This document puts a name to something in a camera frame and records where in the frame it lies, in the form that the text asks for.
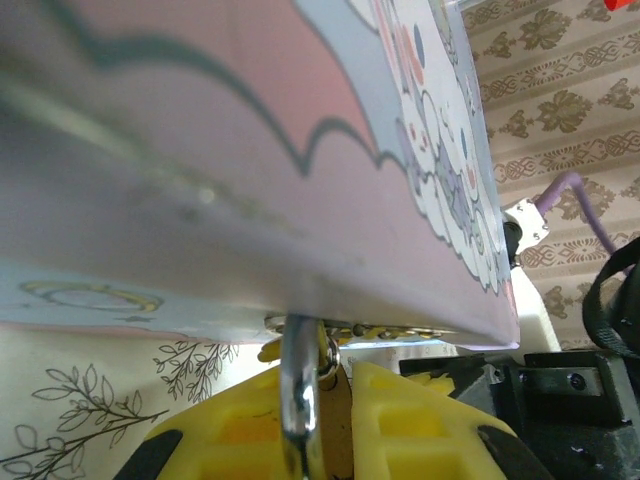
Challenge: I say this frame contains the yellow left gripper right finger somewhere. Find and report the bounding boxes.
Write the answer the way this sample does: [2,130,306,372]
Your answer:
[352,360,556,480]

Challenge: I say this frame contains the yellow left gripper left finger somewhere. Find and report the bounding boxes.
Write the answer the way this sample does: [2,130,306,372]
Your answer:
[115,368,286,480]

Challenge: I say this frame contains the pastel printed storage box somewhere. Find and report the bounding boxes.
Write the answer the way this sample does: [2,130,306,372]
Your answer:
[0,0,521,351]

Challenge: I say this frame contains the small silver ring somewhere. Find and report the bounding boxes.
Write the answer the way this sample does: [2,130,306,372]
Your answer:
[314,335,343,391]

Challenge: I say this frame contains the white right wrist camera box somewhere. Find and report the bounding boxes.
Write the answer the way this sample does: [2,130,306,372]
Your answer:
[502,197,551,269]

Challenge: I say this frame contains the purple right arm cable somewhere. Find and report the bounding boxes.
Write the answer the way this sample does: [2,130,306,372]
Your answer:
[533,171,634,276]

